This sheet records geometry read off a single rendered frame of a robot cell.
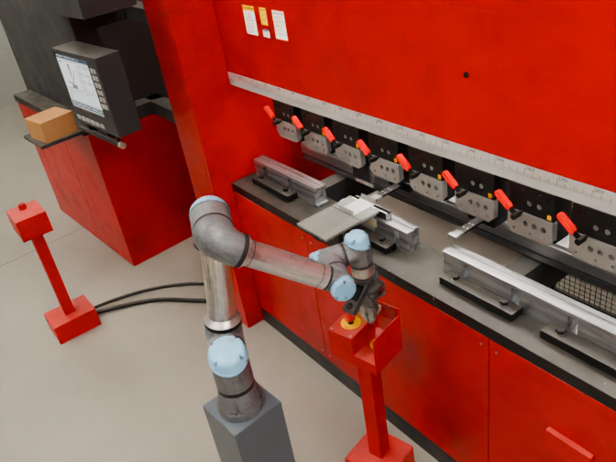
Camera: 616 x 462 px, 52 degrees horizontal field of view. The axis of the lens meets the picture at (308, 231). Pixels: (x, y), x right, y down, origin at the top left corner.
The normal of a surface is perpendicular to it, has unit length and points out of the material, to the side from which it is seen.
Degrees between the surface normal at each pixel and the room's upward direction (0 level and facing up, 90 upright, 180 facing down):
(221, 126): 90
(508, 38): 90
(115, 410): 0
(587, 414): 90
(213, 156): 90
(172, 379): 0
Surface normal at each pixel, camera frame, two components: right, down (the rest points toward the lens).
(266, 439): 0.65, 0.31
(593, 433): -0.79, 0.41
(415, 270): -0.14, -0.84
